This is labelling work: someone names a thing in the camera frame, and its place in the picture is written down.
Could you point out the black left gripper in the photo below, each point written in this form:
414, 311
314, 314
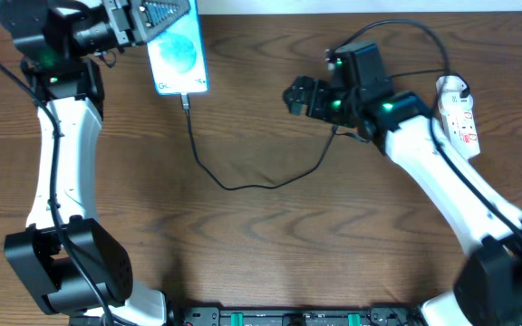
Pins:
122, 21

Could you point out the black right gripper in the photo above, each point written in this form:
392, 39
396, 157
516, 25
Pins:
314, 97

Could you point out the blue Galaxy smartphone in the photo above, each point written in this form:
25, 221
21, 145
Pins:
177, 56

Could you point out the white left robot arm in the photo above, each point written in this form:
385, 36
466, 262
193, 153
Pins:
64, 258

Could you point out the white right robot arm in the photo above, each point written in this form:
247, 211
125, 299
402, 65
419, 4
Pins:
360, 95

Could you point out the white power strip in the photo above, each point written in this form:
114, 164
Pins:
461, 131

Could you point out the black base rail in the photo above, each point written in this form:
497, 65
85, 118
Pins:
376, 316

